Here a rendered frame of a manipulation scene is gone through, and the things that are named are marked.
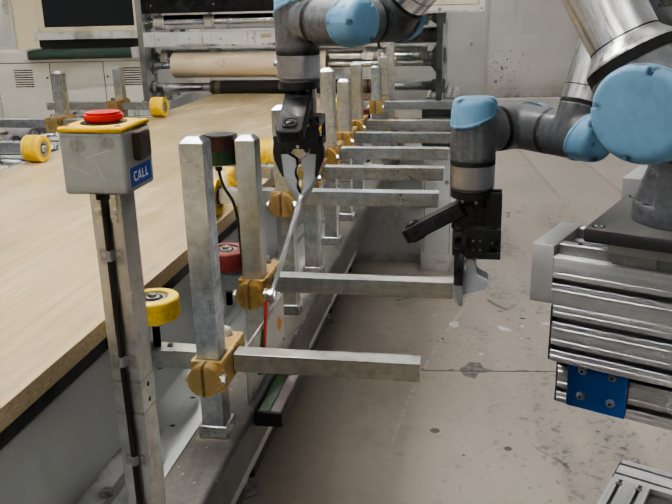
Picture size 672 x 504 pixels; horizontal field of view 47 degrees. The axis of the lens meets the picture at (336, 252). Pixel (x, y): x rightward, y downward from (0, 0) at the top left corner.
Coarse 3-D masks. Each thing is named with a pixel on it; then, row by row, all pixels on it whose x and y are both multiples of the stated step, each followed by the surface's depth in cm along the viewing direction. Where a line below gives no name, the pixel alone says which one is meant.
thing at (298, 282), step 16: (240, 272) 145; (288, 272) 144; (304, 272) 144; (224, 288) 144; (288, 288) 142; (304, 288) 142; (320, 288) 141; (336, 288) 140; (352, 288) 140; (368, 288) 139; (384, 288) 139; (400, 288) 138; (416, 288) 138; (432, 288) 137; (448, 288) 137
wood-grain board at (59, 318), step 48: (0, 192) 195; (48, 192) 194; (144, 192) 191; (0, 240) 154; (48, 240) 153; (144, 240) 152; (0, 288) 128; (48, 288) 127; (96, 288) 127; (144, 288) 127; (0, 336) 109; (48, 336) 108; (96, 336) 112; (0, 384) 95; (48, 384) 99; (0, 432) 89
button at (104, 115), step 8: (88, 112) 80; (96, 112) 80; (104, 112) 80; (112, 112) 80; (120, 112) 82; (88, 120) 80; (96, 120) 79; (104, 120) 79; (112, 120) 80; (120, 120) 81
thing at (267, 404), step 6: (276, 378) 138; (282, 378) 138; (276, 384) 136; (282, 384) 136; (270, 390) 134; (276, 390) 134; (270, 396) 132; (276, 396) 132; (264, 402) 130; (270, 402) 130; (264, 408) 128; (270, 408) 128
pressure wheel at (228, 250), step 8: (224, 248) 143; (232, 248) 144; (224, 256) 140; (232, 256) 140; (240, 256) 141; (224, 264) 140; (232, 264) 141; (240, 264) 142; (224, 272) 141; (232, 272) 144
